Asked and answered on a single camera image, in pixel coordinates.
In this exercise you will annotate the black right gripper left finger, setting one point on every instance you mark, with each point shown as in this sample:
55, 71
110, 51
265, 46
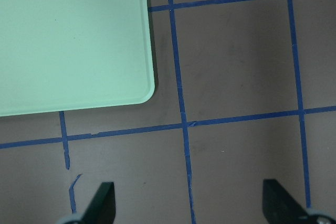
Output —
102, 208

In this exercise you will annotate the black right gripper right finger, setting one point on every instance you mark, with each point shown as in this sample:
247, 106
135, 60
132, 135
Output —
279, 206

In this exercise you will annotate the light green plastic tray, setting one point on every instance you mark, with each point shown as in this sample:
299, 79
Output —
61, 55

